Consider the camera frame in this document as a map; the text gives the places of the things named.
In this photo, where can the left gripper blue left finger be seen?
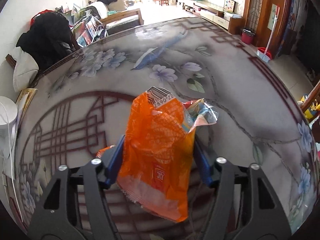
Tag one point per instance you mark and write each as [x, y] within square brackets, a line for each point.
[112, 159]

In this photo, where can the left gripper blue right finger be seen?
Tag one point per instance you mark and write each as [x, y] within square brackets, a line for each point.
[204, 165]

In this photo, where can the orange plastic snack bag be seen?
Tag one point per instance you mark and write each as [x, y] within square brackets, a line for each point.
[158, 151]

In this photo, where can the small red trash bin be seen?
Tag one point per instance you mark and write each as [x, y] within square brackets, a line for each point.
[247, 36]

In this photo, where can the wooden room divider cabinet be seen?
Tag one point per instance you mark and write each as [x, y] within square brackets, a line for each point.
[257, 14]

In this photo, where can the floral patterned tablecloth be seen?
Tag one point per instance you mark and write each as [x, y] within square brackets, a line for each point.
[266, 172]

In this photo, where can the white desk lamp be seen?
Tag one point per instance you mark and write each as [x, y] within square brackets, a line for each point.
[9, 112]

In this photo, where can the white cushion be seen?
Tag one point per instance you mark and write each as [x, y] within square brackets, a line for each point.
[25, 69]

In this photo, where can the red dustpan with broom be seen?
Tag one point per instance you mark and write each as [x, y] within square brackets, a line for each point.
[263, 53]

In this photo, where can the magazine rack with magazines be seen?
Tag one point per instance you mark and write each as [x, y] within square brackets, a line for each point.
[86, 24]

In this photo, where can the black clothing pile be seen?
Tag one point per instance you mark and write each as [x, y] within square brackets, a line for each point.
[48, 40]

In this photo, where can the wooden sofa bench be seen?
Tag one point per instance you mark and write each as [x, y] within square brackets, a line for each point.
[117, 16]

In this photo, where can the low tv cabinet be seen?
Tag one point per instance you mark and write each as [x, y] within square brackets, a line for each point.
[215, 14]

